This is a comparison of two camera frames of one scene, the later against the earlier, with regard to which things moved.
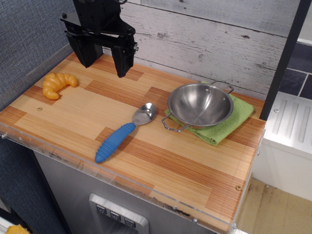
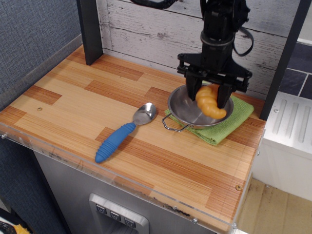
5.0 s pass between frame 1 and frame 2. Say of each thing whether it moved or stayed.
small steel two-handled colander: stayed
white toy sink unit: stayed
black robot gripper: moved
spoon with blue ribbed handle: stayed
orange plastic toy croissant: moved
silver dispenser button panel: stayed
